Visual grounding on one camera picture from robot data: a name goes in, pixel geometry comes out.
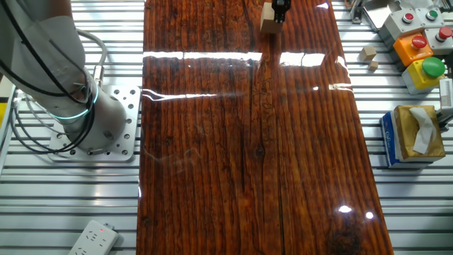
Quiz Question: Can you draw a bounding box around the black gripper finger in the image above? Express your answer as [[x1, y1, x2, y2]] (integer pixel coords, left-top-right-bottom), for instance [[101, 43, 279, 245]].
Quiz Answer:
[[273, 0, 292, 24]]

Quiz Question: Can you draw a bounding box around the light wooden cube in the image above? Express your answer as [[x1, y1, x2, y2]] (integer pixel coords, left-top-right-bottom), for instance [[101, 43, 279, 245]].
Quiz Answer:
[[260, 1, 284, 35]]

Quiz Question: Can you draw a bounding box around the small wooden cube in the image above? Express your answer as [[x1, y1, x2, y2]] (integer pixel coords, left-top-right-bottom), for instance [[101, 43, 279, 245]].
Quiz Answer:
[[360, 45, 378, 62]]

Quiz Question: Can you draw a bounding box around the grey box small red button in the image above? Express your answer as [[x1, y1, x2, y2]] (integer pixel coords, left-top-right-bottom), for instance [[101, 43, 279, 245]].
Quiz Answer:
[[378, 8, 422, 49]]

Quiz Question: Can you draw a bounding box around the orange box red button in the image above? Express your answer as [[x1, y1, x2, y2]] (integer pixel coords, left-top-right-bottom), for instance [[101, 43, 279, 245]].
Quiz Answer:
[[392, 32, 435, 67]]

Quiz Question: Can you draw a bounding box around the grey box green button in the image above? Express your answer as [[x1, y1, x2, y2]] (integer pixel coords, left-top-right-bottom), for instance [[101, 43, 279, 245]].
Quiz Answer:
[[415, 6, 445, 29]]

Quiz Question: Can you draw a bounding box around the yellow box green button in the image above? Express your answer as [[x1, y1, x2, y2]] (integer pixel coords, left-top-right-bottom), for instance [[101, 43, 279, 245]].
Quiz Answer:
[[401, 56, 447, 96]]

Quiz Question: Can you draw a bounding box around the grey box red mushroom button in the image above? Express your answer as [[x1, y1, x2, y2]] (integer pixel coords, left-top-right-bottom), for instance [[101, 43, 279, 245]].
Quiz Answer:
[[423, 25, 453, 56]]

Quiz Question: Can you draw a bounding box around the glossy brown wood-grain board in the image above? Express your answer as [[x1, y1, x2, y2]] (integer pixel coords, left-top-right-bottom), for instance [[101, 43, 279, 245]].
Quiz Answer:
[[136, 0, 394, 255]]

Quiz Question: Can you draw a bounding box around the blue white tissue pack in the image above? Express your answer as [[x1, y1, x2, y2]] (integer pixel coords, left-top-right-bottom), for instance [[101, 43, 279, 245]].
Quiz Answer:
[[379, 110, 443, 169]]

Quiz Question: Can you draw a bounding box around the gold tissue box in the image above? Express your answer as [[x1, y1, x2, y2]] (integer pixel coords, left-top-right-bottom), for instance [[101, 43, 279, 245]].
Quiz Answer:
[[393, 104, 447, 163]]

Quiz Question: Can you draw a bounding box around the silver vented device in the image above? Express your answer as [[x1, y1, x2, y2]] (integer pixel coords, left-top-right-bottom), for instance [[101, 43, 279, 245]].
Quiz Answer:
[[437, 77, 453, 110]]

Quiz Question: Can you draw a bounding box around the white tissue sheet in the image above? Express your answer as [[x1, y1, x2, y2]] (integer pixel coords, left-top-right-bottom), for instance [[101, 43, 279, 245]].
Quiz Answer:
[[408, 107, 437, 155]]

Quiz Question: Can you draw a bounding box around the colourful Mondrian pattern cloth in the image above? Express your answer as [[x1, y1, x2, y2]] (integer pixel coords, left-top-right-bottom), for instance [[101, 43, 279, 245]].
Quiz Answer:
[[0, 76, 17, 128]]

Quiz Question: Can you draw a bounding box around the white power strip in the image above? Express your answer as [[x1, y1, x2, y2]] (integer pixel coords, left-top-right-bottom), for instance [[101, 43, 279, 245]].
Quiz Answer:
[[67, 220, 120, 255]]

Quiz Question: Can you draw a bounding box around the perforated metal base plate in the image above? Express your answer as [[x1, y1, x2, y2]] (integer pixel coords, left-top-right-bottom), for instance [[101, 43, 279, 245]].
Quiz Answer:
[[47, 84, 142, 163]]

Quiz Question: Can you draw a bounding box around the grey cable with metal plug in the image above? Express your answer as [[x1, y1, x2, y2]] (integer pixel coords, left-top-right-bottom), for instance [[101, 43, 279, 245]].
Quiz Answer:
[[76, 28, 108, 88]]

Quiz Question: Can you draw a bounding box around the black base cable bundle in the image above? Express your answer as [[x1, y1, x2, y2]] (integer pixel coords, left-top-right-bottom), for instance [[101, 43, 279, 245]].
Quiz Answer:
[[0, 0, 96, 155]]

